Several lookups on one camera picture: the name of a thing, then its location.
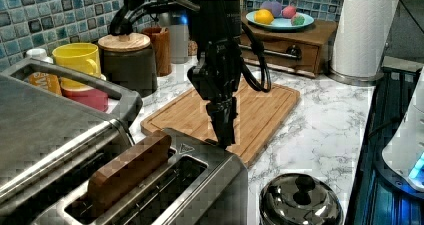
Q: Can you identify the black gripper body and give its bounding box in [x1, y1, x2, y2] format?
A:
[187, 40, 241, 102]

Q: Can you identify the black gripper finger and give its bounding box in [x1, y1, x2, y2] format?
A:
[206, 98, 237, 149]

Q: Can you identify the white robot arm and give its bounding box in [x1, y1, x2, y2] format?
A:
[249, 56, 423, 193]

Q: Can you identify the silver two-slot toaster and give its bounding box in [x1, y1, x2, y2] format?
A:
[31, 128, 248, 225]

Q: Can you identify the stainless steel toaster oven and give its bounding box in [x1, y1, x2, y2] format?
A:
[0, 58, 142, 218]

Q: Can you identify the bamboo cutting board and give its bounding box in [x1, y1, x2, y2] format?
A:
[140, 80, 300, 167]

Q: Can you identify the clear lidded glass jar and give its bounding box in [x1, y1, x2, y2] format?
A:
[159, 11, 189, 64]

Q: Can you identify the brown wooden utensil cup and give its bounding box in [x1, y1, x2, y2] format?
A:
[142, 27, 172, 77]

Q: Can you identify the yellow lemon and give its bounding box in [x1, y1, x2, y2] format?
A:
[254, 9, 274, 25]

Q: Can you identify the light blue plate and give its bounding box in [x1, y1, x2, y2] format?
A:
[245, 11, 314, 31]

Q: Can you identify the dark jar with wooden lid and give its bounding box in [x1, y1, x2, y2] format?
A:
[98, 33, 157, 97]

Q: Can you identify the purple toy fruit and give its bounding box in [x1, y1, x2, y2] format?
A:
[260, 1, 282, 17]

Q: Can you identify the wooden drawer box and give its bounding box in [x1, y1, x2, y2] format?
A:
[242, 12, 337, 78]

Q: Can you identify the pink toy fruit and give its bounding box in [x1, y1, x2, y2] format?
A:
[281, 5, 297, 19]

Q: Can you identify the red green strawberry toy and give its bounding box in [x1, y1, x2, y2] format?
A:
[291, 13, 305, 26]

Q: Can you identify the shiny steel kettle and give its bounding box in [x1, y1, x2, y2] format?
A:
[259, 173, 344, 225]

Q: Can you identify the red bowl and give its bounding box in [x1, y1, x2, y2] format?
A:
[62, 86, 108, 111]

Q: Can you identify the steel paper towel holder base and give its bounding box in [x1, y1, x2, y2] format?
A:
[326, 68, 384, 87]

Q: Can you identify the yellow plastic mug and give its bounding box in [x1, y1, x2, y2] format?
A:
[52, 43, 101, 78]

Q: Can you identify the brown toast slice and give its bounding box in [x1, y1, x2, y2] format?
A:
[87, 130, 172, 216]

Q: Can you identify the white-capped orange bottle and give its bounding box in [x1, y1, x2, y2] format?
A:
[26, 48, 62, 96]

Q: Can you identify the white paper towel roll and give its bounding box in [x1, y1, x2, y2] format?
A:
[331, 0, 399, 78]

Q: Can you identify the black drawer handle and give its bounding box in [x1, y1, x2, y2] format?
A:
[240, 45, 302, 60]

